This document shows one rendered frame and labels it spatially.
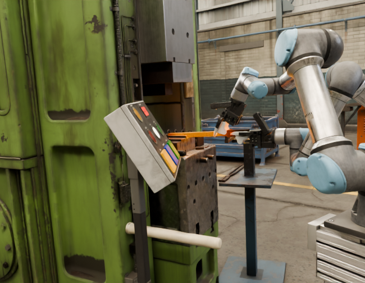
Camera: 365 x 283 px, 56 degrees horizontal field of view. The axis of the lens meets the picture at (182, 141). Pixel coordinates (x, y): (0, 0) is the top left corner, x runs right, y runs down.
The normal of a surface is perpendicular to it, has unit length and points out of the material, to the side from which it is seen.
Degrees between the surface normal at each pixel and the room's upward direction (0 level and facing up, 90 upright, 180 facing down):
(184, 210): 90
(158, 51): 90
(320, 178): 96
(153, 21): 90
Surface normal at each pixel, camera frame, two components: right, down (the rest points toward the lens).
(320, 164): -0.95, 0.20
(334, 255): -0.80, 0.13
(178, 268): -0.47, 0.15
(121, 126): -0.05, 0.15
